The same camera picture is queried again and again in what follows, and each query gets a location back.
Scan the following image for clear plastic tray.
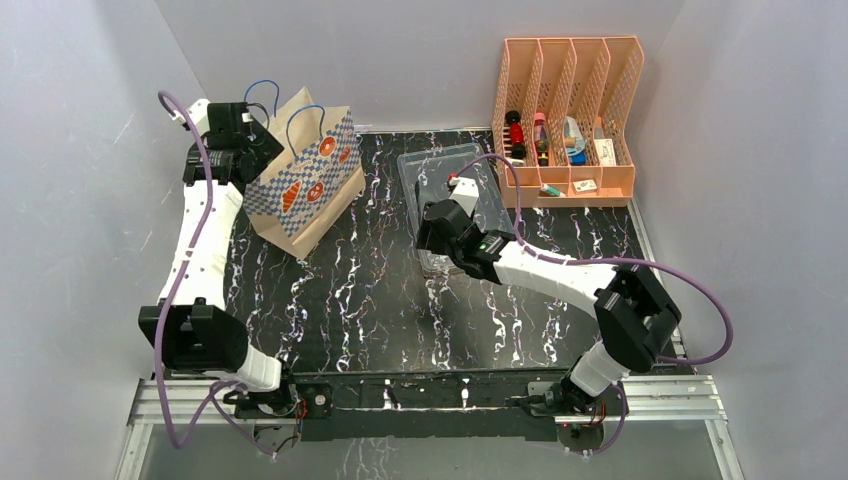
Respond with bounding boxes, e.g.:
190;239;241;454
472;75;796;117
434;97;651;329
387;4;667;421
397;143;514;237

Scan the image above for checkered paper bread bag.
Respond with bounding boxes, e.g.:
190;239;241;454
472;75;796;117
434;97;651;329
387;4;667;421
243;87;365;260

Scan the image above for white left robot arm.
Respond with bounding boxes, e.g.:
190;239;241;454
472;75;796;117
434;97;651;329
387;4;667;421
138;98;300;417

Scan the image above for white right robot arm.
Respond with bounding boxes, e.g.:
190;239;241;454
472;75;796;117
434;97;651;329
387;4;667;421
416;200;682;416

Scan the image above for green tipped tube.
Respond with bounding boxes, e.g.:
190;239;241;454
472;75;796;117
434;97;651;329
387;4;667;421
539;183;567;198

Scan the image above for red black dumbbell toy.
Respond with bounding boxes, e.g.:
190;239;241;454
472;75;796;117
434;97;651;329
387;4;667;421
505;110;527;160

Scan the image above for red pink bottle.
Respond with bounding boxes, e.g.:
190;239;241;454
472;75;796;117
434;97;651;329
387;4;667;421
534;112;550;167

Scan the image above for small white card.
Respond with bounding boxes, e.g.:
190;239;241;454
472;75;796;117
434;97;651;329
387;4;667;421
572;179;598;194

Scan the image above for blue tape roll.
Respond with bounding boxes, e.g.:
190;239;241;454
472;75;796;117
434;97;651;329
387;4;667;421
563;116;587;166

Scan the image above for peach desk file organizer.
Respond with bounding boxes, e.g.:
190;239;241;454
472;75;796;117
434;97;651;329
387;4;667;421
492;36;645;208

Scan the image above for white small box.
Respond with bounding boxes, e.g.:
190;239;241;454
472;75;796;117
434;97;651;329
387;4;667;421
593;116;617;167

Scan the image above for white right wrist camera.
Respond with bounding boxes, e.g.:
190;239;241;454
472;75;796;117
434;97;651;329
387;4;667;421
448;175;479;217

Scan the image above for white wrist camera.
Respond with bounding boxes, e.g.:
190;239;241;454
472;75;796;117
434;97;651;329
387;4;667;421
448;175;479;217
172;98;210;136

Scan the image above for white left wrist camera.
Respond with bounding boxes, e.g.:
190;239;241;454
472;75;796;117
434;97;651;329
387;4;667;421
172;98;210;136

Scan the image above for aluminium front rail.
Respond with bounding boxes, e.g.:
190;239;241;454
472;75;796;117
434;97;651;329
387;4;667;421
165;370;727;426

